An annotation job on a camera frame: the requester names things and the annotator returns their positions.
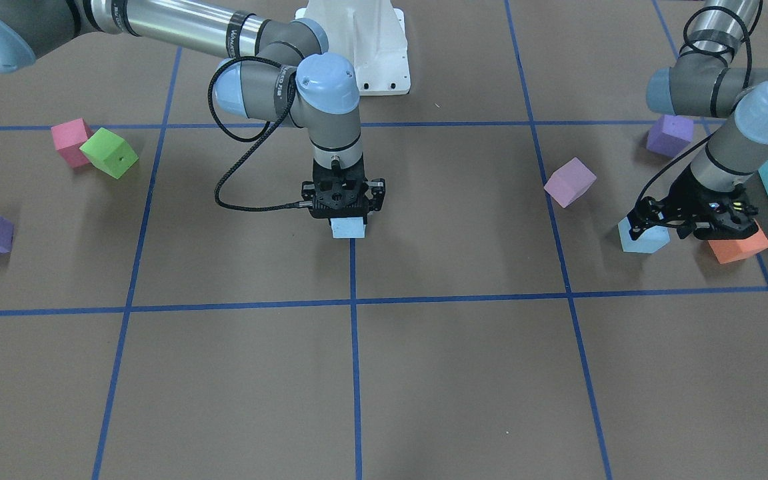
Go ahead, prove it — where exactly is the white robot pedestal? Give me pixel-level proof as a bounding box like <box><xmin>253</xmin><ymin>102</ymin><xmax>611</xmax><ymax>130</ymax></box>
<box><xmin>295</xmin><ymin>1</ymin><xmax>411</xmax><ymax>95</ymax></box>

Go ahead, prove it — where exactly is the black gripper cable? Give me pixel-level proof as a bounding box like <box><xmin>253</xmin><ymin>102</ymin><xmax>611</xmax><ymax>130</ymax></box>
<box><xmin>208</xmin><ymin>56</ymin><xmax>315</xmax><ymax>213</ymax></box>

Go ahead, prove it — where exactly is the red pink block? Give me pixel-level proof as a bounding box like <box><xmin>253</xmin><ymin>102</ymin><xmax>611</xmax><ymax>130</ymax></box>
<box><xmin>51</xmin><ymin>118</ymin><xmax>93</xmax><ymax>168</ymax></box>

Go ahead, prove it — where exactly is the light blue block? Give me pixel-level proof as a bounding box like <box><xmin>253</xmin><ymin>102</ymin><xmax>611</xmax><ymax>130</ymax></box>
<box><xmin>329</xmin><ymin>217</ymin><xmax>367</xmax><ymax>239</ymax></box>
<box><xmin>617</xmin><ymin>217</ymin><xmax>671</xmax><ymax>254</ymax></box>

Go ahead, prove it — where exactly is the far orange block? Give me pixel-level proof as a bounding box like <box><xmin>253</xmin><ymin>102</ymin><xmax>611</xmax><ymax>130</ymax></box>
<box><xmin>707</xmin><ymin>224</ymin><xmax>768</xmax><ymax>265</ymax></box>

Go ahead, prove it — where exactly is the far lilac block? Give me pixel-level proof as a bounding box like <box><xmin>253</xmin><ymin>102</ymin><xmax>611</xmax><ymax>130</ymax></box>
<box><xmin>543</xmin><ymin>156</ymin><xmax>597</xmax><ymax>209</ymax></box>

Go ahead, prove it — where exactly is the far dark purple block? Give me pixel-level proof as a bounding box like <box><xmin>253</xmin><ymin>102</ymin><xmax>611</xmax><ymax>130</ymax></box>
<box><xmin>645</xmin><ymin>114</ymin><xmax>695</xmax><ymax>158</ymax></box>

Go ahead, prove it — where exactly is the green block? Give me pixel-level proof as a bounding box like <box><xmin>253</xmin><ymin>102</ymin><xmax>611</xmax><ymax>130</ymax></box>
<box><xmin>79</xmin><ymin>127</ymin><xmax>139</xmax><ymax>179</ymax></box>

